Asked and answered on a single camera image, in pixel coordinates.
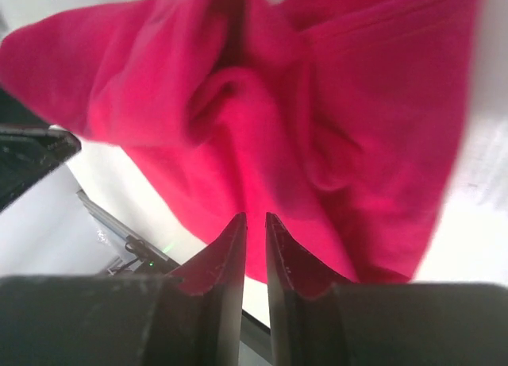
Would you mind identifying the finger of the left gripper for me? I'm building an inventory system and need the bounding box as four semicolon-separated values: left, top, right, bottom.
0;87;83;214

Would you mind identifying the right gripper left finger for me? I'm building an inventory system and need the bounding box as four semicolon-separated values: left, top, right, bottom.
1;213;247;365

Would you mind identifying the magenta t shirt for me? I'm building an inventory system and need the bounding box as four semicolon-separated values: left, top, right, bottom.
1;0;480;283

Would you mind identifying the aluminium front rail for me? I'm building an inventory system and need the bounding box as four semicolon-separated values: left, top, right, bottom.
77;191;178;269

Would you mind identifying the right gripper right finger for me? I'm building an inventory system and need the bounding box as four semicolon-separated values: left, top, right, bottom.
266;214;507;365

